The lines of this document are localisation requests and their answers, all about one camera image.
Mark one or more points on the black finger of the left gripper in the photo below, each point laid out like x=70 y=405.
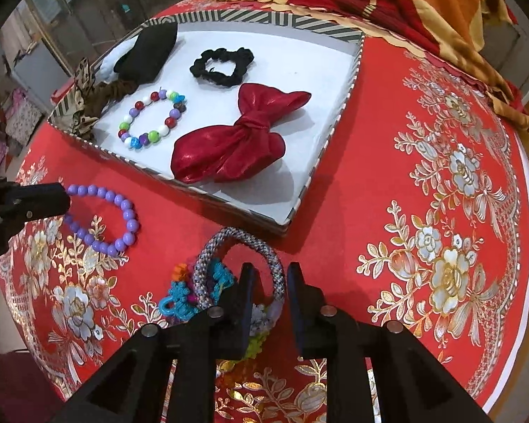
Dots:
x=21 y=204
x=150 y=52

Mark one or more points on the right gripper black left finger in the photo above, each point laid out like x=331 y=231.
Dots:
x=168 y=374

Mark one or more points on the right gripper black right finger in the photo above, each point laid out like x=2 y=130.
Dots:
x=374 y=373

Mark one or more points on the light blue fluffy scrunchie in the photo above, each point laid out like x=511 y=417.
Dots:
x=105 y=72

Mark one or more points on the black scrunchie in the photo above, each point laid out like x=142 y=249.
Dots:
x=222 y=67

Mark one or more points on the dark brown scrunchie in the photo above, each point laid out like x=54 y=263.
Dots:
x=105 y=93

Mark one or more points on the striped white shallow box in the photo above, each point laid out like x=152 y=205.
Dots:
x=291 y=53

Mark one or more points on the metal glass door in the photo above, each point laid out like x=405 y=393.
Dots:
x=43 y=40

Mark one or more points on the red satin bow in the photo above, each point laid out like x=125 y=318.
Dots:
x=230 y=153

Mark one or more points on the red floral gold tablecloth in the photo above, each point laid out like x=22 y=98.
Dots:
x=417 y=212

